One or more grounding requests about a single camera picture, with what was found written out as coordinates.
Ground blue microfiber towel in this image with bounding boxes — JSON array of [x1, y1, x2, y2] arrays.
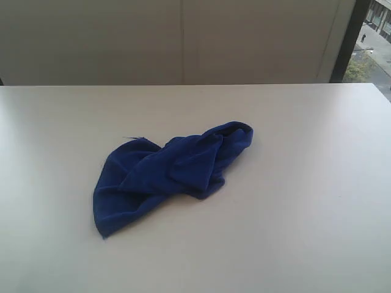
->
[[92, 121, 254, 238]]

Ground black window frame post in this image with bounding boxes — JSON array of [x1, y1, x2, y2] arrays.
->
[[329, 0, 371, 83]]

